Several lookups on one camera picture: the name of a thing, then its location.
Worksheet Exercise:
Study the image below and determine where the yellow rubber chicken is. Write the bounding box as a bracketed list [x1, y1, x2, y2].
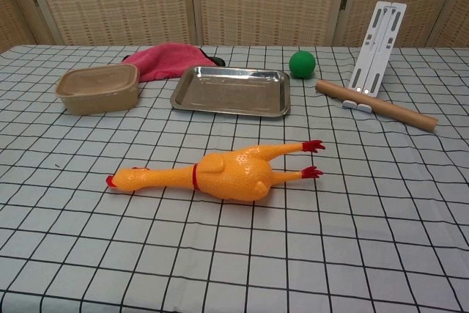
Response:
[106, 139, 326, 203]

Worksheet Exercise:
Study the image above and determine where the silver metal tray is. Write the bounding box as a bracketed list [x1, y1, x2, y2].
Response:
[170, 65, 292, 120]

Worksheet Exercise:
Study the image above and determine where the black object under cloth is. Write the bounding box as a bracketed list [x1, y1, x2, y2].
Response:
[199, 47, 226, 67]

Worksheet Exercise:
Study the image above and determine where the green ball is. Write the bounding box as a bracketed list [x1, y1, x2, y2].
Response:
[289, 50, 317, 79]

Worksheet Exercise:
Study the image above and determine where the pink cloth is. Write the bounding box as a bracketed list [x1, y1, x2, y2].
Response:
[122, 43, 213, 83]

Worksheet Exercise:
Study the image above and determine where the white black checked tablecloth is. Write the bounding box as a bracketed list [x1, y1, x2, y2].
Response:
[0, 44, 469, 313]

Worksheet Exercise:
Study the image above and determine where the tan plastic bowl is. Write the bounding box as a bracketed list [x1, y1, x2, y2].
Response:
[54, 64, 142, 116]

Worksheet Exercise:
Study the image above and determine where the white folding stand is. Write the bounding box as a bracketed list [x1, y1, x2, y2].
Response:
[342, 0, 408, 113]

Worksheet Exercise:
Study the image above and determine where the wooden rolling pin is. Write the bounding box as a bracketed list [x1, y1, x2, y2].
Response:
[315, 79, 440, 133]

